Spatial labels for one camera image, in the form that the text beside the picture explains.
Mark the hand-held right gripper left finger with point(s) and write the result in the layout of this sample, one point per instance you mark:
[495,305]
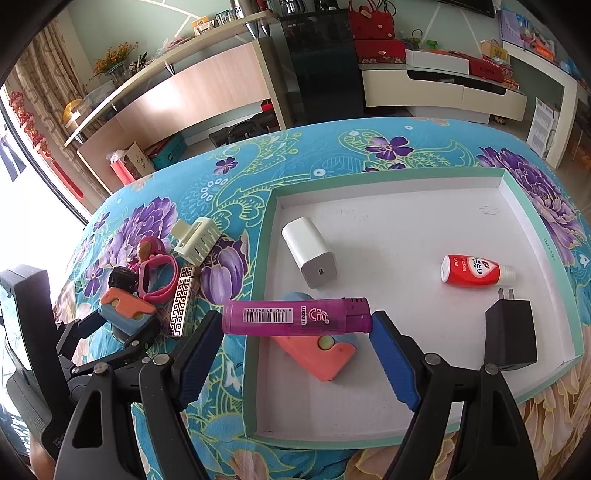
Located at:
[201,360]

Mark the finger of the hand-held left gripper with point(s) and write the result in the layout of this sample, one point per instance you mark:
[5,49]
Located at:
[120,355]
[81,330]

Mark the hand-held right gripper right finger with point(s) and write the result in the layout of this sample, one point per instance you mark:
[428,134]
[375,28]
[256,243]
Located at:
[392,364]

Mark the orange and blue toy knife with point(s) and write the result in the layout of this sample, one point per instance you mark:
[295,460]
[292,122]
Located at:
[323,362]
[127,307]

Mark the purple lighter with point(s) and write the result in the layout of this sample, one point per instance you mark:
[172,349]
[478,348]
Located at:
[277,316]

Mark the pink puppy toy figure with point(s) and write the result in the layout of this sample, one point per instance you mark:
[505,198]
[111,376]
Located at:
[147,249]

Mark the cream hair claw clip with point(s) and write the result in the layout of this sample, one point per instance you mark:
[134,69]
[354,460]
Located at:
[196,240]

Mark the black charger plug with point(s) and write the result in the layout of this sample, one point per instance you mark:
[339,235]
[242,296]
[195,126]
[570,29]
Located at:
[510,332]

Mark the red and white tube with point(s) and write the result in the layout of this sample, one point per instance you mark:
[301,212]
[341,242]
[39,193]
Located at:
[471,270]

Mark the shallow green cardboard box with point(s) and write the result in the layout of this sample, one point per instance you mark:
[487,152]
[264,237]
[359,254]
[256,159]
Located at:
[415,240]

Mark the white charger plug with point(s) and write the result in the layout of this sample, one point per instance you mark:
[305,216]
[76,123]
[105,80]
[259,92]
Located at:
[307,249]

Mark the silver patterned lighter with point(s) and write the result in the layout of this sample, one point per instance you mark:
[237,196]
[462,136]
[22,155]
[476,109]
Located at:
[181,304]

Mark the small black toy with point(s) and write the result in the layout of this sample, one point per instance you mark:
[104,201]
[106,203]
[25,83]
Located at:
[122,279]

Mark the pink toy watch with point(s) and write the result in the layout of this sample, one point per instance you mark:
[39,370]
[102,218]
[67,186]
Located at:
[159,270]

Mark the red gift bag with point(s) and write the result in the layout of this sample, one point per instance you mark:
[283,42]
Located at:
[121,168]

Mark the red hanging ornament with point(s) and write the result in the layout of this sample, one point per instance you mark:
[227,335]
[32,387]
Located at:
[41,143]

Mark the teal crate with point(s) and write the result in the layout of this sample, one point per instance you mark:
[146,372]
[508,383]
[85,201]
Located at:
[168,150]

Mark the yellow object on shelf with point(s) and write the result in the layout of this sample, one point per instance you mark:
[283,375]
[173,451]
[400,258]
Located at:
[75,110]

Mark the patterned curtain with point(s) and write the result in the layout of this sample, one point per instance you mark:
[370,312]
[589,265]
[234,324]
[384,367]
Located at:
[51,78]

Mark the small red box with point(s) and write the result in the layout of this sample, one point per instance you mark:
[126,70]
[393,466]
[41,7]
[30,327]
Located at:
[268,106]

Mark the wooden counter shelf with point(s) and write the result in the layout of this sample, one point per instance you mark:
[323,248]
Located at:
[194,92]

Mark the white television stand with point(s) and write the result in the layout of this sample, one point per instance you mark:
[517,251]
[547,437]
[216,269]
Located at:
[438,97]

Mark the orange flowers in vase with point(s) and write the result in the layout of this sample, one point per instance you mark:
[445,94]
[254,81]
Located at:
[115,57]

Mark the white calendar stand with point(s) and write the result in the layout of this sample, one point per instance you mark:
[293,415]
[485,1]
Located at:
[542,127]

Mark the black cabinet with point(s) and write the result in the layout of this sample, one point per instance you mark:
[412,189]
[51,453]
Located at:
[323,69]

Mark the flat white box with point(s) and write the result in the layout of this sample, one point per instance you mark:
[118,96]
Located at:
[434,60]

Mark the flat red box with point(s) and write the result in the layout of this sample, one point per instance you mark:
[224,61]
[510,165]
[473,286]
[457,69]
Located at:
[489,69]

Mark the red gift box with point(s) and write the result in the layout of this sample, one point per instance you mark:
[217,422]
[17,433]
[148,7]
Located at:
[378,51]

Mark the white desk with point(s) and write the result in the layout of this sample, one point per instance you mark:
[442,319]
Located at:
[565,97]

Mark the snack box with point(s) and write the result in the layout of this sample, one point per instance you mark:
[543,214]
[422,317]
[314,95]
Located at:
[202,25]

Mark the red handbag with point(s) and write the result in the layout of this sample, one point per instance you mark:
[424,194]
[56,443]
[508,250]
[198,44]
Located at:
[371,23]

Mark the steel thermos jug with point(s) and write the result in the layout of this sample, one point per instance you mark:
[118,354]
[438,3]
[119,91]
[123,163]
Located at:
[244,7]

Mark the wall television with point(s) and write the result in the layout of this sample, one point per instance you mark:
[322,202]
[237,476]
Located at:
[466,5]

